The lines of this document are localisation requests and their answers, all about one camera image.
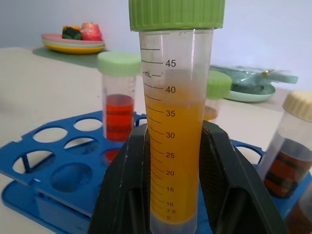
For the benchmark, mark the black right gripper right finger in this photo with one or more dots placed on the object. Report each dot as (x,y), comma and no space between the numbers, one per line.
(234,190)

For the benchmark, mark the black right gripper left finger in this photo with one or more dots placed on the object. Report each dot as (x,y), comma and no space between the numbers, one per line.
(122,185)

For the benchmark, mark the yellow liquid tube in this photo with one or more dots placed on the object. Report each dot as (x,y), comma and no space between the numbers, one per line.
(174,146)

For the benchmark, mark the blue test tube rack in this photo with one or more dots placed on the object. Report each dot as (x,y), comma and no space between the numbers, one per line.
(56,168)

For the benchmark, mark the dark red tube, cream cap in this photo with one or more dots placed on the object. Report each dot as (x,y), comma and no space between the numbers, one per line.
(287,156)

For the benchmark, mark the red liquid tube, green cap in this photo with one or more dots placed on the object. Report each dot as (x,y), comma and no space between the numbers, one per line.
(118,102)

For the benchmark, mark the orange liquid tube, green cap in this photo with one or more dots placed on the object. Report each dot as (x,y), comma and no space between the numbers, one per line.
(215,97)

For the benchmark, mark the mint green plate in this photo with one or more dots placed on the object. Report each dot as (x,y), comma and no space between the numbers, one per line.
(251,93)

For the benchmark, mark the clear plastic bag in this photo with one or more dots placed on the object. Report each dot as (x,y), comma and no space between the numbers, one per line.
(253,75)

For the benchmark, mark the green placemat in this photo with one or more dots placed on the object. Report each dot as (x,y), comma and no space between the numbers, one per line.
(73,57)

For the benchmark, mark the stack of pastel plates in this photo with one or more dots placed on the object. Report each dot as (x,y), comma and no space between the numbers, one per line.
(73,44)

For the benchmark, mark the pink toy cake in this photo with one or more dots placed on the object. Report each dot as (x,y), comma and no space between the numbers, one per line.
(91,31)

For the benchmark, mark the black and green toy food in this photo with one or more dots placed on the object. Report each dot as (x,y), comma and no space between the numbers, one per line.
(71,33)

